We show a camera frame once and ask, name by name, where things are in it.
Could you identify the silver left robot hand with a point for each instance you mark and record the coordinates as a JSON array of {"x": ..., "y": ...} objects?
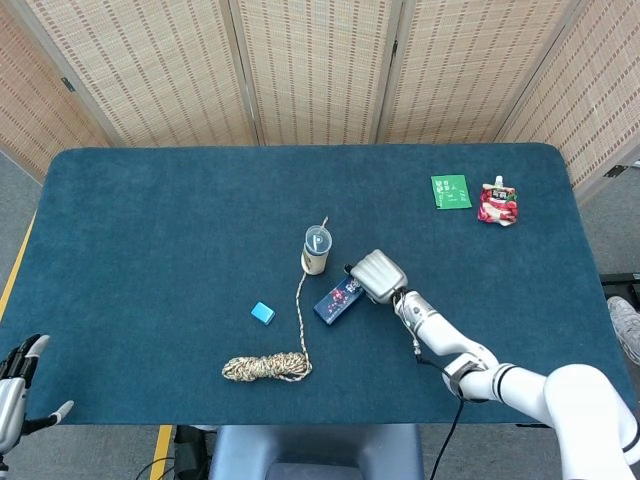
[{"x": 10, "y": 400}]

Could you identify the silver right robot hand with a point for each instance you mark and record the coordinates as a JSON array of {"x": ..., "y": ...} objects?
[{"x": 380, "y": 275}]

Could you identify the blue glasses case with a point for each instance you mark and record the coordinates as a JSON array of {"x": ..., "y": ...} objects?
[{"x": 335, "y": 302}]

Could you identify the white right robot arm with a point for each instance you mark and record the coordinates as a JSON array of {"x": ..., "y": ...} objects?
[{"x": 440, "y": 335}]

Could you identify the small blue and white box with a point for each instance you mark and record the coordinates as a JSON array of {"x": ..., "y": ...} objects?
[{"x": 261, "y": 312}]

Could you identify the blue carpet floor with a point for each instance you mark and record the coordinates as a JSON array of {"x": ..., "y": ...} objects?
[{"x": 150, "y": 250}]

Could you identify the cream bottle with clear cap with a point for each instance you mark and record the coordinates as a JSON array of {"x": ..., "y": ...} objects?
[{"x": 314, "y": 262}]

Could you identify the green flat packet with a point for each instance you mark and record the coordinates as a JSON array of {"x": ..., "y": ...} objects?
[{"x": 450, "y": 192}]

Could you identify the red drink pouch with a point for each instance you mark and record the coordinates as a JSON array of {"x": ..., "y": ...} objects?
[{"x": 495, "y": 205}]

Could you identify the grey-blue robot torso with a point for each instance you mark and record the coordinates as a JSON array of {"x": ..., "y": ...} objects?
[{"x": 315, "y": 450}]

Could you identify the bamboo folding screen panel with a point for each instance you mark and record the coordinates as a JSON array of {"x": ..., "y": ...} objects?
[
  {"x": 600, "y": 100},
  {"x": 320, "y": 75},
  {"x": 150, "y": 75},
  {"x": 30, "y": 115},
  {"x": 465, "y": 75}
]

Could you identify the black metal stand foot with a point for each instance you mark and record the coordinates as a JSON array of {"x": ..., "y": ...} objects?
[{"x": 622, "y": 287}]

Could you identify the grey sneaker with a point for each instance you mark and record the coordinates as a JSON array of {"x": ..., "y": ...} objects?
[{"x": 625, "y": 320}]

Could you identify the green metal screen hinge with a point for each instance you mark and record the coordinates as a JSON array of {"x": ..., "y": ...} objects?
[{"x": 68, "y": 85}]

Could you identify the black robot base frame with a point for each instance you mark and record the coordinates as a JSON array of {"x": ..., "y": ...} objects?
[{"x": 190, "y": 450}]

